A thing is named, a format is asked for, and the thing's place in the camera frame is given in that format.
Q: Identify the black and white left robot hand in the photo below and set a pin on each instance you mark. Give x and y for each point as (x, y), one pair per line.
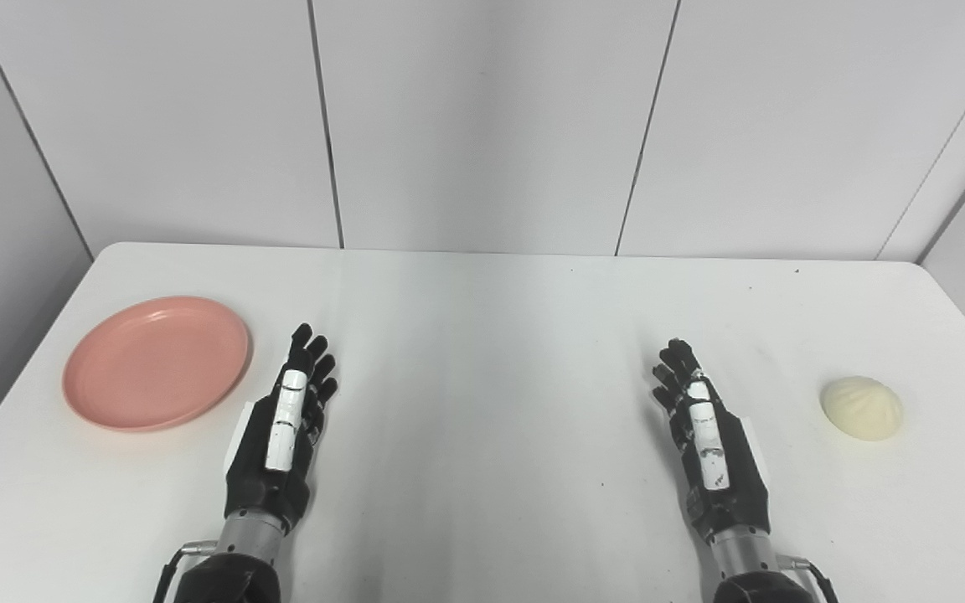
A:
(265, 481)

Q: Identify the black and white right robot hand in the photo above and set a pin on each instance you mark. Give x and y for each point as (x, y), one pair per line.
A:
(738, 481)

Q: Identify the cream steamed bun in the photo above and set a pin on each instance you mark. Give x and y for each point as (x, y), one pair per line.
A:
(861, 408)

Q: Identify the pink round plate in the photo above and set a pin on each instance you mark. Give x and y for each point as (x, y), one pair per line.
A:
(156, 364)

